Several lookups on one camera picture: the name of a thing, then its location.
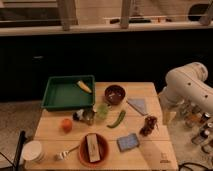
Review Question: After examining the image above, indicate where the dark red grape bunch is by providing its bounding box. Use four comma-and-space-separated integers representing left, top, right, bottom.
140, 116, 158, 136

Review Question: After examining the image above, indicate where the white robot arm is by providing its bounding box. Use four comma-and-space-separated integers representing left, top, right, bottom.
158, 62, 213, 125

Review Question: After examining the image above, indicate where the orange plate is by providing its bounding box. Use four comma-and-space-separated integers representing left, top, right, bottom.
78, 133, 109, 168

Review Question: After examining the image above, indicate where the grey triangular cloth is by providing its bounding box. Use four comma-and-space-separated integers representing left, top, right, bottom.
127, 98, 147, 116

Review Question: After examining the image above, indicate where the wooden block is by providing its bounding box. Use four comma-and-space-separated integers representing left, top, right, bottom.
86, 134, 100, 163

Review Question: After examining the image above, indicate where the blue sponge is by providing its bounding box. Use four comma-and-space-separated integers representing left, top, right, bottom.
117, 133, 140, 152

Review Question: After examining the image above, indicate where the green plastic tray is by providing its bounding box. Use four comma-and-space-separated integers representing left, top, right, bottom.
42, 75, 95, 111

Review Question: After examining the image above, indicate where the black and white toy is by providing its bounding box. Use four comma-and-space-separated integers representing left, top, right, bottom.
73, 109, 84, 121

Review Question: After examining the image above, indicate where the green chili pepper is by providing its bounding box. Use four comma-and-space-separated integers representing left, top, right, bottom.
107, 110, 126, 128

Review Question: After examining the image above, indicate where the purple bowl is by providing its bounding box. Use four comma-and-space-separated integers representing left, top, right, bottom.
104, 85, 126, 105

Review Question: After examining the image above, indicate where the green cup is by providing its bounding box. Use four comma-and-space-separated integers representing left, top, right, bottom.
97, 103, 109, 119

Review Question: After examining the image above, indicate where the spice bottle rack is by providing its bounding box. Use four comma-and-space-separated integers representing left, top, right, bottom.
177, 101, 213, 150

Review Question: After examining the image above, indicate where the yellow corn cob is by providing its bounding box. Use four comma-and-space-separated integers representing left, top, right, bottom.
77, 80, 92, 93

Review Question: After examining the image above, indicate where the orange fruit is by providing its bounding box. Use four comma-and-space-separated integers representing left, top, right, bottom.
61, 118, 72, 133

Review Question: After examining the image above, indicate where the metal measuring cup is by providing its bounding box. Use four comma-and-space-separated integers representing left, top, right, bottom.
83, 109, 95, 125

